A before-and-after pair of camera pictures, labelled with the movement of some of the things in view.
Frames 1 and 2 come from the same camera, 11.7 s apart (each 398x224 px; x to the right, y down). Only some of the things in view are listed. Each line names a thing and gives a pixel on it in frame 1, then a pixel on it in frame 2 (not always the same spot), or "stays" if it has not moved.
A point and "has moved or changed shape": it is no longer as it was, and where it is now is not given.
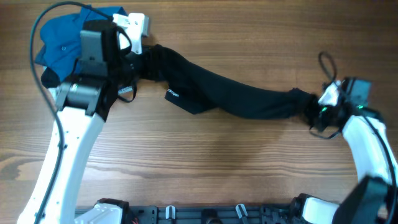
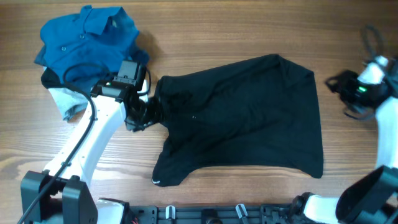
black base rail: (275, 214) stays
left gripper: (142, 56) to (154, 104)
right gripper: (321, 127) to (347, 83)
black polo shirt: (201, 91) has moved or changed shape
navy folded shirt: (50, 79) stays
